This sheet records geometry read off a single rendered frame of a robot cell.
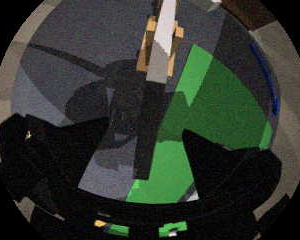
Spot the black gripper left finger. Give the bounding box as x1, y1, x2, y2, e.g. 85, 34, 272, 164
25, 115, 109, 187

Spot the red golf putter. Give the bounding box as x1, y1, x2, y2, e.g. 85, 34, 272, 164
133, 0, 177, 180

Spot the white golf ball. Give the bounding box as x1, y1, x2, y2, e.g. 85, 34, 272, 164
167, 228, 178, 236

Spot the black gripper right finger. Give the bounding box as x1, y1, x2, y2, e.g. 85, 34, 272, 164
182, 128, 261, 199

